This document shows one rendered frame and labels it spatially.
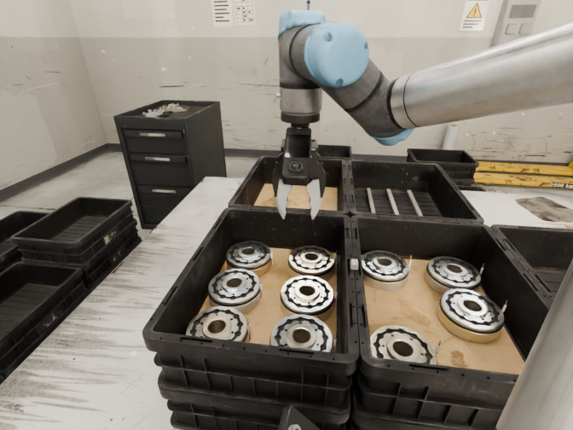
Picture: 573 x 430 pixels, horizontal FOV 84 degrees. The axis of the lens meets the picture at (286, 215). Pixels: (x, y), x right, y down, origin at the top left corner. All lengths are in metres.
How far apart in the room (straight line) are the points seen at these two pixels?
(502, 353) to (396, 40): 3.44
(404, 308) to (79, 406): 0.63
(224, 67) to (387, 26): 1.76
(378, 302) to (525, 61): 0.46
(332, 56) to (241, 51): 3.52
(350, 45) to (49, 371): 0.80
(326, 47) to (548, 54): 0.22
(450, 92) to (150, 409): 0.69
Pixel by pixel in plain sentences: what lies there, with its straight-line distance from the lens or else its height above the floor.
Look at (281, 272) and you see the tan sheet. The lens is 0.73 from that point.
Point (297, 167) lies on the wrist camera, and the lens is 0.52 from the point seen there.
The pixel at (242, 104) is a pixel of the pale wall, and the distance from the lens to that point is 4.01.
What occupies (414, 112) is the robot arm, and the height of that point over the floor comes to 1.20.
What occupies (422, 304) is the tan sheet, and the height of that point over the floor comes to 0.83.
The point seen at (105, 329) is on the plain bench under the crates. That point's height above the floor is 0.70.
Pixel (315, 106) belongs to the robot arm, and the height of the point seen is 1.19.
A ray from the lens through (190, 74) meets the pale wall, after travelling 4.17.
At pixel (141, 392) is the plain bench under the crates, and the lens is 0.75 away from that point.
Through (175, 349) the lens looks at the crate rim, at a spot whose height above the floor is 0.92.
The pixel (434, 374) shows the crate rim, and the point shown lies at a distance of 0.47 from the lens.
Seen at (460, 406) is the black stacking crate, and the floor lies 0.86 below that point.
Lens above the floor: 1.28
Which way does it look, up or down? 28 degrees down
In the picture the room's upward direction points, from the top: straight up
